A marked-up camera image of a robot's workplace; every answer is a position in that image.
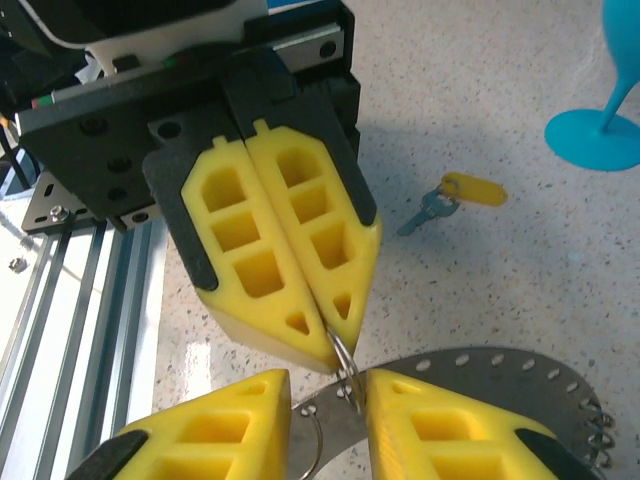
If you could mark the silver key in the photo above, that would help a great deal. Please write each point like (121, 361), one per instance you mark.
(435, 207)

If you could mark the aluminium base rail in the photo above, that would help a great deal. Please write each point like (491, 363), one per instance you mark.
(65, 325)

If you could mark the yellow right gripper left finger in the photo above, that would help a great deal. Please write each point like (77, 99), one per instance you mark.
(200, 440)

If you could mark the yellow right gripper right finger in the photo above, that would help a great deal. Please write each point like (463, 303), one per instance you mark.
(450, 440)

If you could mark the blue plastic wine glass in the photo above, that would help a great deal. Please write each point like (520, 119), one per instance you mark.
(590, 140)

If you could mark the yellow plastic key tag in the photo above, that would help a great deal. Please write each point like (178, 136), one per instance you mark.
(477, 190)

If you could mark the perforated metal keyring plate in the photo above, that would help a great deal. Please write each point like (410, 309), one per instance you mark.
(500, 390)

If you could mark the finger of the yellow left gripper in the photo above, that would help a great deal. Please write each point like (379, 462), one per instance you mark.
(300, 175)
(280, 310)

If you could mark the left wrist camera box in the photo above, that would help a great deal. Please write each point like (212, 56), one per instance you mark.
(150, 20)

